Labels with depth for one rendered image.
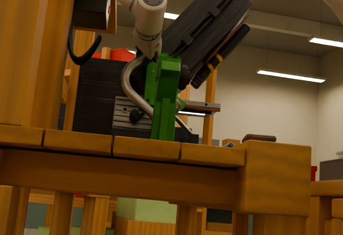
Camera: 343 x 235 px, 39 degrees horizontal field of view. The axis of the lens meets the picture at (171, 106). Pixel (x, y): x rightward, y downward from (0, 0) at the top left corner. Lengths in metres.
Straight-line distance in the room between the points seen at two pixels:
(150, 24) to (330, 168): 0.64
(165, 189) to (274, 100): 10.87
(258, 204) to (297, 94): 11.20
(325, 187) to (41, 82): 0.83
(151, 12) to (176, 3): 8.08
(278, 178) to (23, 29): 0.62
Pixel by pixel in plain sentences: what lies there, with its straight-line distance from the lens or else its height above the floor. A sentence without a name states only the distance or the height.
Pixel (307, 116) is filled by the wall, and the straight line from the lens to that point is 12.22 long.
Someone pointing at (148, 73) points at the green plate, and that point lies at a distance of 1.69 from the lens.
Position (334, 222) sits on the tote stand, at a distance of 0.98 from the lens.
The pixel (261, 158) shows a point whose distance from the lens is 1.04.
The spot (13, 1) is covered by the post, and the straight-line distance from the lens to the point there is 1.10.
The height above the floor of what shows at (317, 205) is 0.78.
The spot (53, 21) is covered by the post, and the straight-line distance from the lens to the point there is 1.49.
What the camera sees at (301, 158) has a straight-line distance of 1.07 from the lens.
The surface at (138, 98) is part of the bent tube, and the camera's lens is 1.58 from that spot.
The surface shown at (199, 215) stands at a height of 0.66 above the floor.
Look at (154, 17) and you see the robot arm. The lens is 1.41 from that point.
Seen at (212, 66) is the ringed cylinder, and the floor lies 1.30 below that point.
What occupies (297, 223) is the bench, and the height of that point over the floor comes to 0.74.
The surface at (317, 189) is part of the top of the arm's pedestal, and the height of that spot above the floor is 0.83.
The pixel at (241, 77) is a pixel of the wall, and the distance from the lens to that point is 11.70.
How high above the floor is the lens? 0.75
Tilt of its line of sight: 11 degrees up
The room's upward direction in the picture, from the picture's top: 5 degrees clockwise
